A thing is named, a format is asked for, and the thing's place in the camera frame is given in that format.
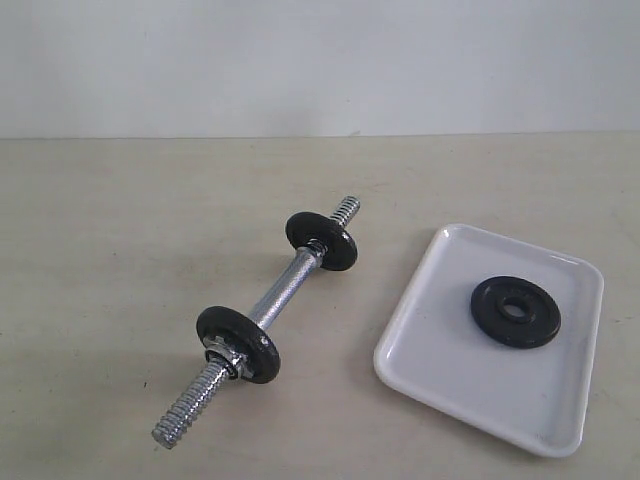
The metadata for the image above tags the chrome threaded dumbbell bar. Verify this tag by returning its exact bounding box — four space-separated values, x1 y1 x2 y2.
152 195 361 449

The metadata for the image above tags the chrome star collar nut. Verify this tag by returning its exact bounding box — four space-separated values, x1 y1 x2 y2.
204 336 248 379

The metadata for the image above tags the white rectangular plastic tray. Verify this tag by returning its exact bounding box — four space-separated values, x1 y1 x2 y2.
374 224 604 458

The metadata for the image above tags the black weight plate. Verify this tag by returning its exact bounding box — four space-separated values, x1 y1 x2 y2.
285 212 358 271
470 276 561 349
196 306 281 384

